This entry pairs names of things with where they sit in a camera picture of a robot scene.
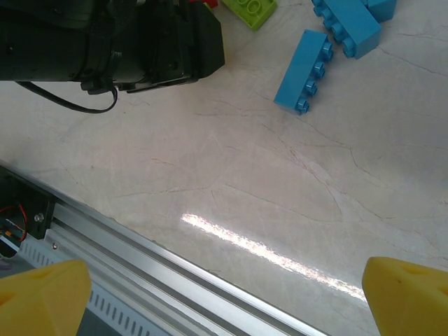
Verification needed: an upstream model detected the slotted cable duct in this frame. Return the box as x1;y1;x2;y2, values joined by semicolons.
15;237;225;336

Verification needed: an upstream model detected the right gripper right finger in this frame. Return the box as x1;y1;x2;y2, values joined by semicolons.
362;256;448;336

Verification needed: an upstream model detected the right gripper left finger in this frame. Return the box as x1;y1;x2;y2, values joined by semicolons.
0;258;92;336

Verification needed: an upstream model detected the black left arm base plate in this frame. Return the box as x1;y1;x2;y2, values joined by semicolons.
0;166;56;262

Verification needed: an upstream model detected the aluminium mounting rail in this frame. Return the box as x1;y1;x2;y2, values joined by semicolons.
0;159;318;336

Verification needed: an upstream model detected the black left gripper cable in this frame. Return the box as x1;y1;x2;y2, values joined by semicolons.
17;80;119;114

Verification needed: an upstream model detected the blue lego brick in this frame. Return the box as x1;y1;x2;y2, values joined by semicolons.
363;0;398;24
273;29;334;116
311;0;382;60

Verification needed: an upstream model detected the lime green lego brick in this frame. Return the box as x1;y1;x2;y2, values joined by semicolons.
220;0;278;32

